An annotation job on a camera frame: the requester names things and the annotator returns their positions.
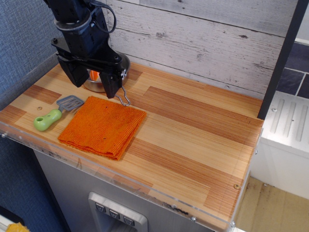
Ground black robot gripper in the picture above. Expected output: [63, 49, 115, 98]
[51, 6, 123, 99]

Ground orange white salmon sushi toy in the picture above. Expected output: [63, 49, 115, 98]
[89, 70, 100, 81]

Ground small steel pan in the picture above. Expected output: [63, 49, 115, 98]
[84, 52, 131, 106]

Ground orange cloth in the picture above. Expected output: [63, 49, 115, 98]
[58, 96, 147, 160]

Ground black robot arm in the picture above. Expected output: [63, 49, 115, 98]
[45, 0, 126, 99]

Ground steel cabinet with button panel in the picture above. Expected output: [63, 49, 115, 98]
[32, 149, 236, 232]

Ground yellow object at corner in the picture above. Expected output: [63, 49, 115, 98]
[6, 223, 30, 232]

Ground white radiator cover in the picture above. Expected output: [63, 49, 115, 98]
[251, 91, 309, 199]

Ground green handled grey spatula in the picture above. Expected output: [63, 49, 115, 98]
[33, 95, 84, 131]

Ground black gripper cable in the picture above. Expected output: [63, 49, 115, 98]
[90, 0, 117, 34]

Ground dark vertical post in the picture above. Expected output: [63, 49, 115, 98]
[257, 0, 309, 120]

